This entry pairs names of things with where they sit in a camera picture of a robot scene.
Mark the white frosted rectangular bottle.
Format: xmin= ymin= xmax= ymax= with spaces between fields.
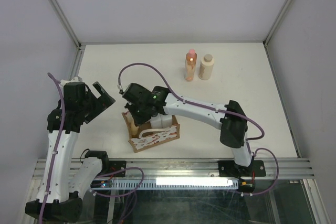
xmin=150 ymin=114 xmax=163 ymax=129

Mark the burlap cat print canvas bag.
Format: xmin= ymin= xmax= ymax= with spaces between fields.
xmin=121 ymin=111 xmax=180 ymax=153

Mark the orange bottle with pink cap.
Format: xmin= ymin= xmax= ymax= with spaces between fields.
xmin=184 ymin=49 xmax=197 ymax=81

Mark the cream bottle with round cap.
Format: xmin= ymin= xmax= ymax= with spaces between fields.
xmin=198 ymin=54 xmax=214 ymax=80

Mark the tan cone shaped tube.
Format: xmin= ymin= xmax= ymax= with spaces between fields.
xmin=130 ymin=116 xmax=139 ymax=137

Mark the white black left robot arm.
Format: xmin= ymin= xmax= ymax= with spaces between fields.
xmin=25 ymin=81 xmax=115 ymax=223

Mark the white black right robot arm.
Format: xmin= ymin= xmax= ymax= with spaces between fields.
xmin=120 ymin=83 xmax=254 ymax=175

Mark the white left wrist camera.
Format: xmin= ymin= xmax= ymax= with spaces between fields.
xmin=59 ymin=76 xmax=82 ymax=87

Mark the aluminium mounting rail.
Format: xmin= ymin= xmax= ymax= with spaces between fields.
xmin=33 ymin=157 xmax=316 ymax=183

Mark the slotted cable duct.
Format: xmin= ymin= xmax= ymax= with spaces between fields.
xmin=89 ymin=178 xmax=241 ymax=191

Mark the aluminium enclosure frame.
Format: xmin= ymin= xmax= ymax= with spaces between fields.
xmin=18 ymin=0 xmax=329 ymax=224

